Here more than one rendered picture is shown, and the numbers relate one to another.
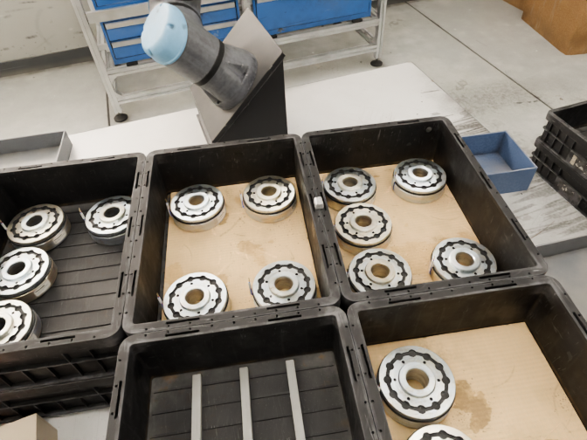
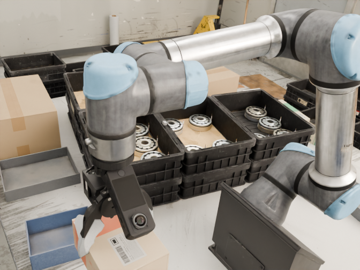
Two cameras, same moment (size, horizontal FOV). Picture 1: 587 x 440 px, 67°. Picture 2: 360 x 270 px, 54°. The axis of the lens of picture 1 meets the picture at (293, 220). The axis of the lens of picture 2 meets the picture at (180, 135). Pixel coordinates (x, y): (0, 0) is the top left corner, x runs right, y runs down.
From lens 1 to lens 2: 171 cm
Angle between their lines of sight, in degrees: 99
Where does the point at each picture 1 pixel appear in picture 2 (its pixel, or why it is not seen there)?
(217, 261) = (202, 137)
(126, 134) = (352, 253)
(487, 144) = (45, 259)
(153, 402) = not seen: hidden behind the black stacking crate
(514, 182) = (40, 225)
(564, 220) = (16, 215)
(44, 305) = (253, 123)
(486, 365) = not seen: hidden behind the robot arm
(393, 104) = not seen: outside the picture
